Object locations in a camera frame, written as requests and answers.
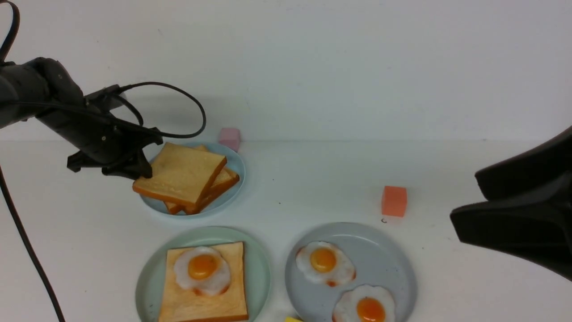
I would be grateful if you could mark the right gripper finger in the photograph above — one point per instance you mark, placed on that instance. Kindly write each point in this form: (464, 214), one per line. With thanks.
(527, 170)
(535, 225)

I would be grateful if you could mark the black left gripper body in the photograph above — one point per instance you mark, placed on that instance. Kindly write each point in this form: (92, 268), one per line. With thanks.
(94, 131)

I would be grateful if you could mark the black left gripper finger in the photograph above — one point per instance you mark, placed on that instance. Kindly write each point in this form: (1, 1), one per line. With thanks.
(133, 166)

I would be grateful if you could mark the fried egg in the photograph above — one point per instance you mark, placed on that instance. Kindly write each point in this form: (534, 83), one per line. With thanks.
(365, 303)
(203, 271)
(325, 263)

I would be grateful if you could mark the toast slice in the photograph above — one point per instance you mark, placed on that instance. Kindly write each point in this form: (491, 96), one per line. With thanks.
(180, 175)
(179, 305)
(188, 178)

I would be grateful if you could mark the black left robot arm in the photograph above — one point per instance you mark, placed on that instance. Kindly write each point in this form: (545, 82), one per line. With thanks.
(43, 89)

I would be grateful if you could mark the light blue bread plate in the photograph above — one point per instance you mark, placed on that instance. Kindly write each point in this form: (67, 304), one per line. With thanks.
(224, 189)

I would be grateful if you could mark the pink foam cube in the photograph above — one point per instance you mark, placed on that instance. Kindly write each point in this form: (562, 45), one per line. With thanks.
(230, 137)

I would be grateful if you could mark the mint green plate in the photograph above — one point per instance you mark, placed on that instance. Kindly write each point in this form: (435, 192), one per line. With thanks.
(258, 275)

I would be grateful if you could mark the orange foam cube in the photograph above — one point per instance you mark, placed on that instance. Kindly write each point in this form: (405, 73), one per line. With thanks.
(394, 201)

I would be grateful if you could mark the grey egg plate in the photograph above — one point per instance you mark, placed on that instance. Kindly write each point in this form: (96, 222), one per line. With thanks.
(379, 261)

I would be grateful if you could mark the yellow foam block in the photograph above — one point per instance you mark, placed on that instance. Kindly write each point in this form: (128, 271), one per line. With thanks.
(291, 319)

